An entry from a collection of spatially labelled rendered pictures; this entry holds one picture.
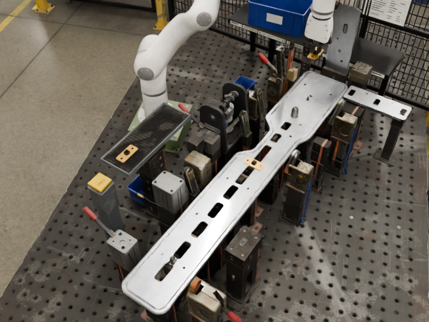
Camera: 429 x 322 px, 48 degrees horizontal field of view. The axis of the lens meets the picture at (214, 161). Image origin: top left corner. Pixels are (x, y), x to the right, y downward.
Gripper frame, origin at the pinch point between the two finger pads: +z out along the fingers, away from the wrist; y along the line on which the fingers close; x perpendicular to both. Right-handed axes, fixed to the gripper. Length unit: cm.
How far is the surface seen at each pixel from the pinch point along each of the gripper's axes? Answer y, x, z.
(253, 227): 6, -55, 57
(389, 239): 57, -28, 58
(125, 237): -17, -104, 22
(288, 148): 7.5, -31.5, 27.6
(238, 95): -19.0, -28.9, 13.5
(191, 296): 15, -109, 22
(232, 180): -3, -59, 28
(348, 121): 22.6, -8.0, 23.2
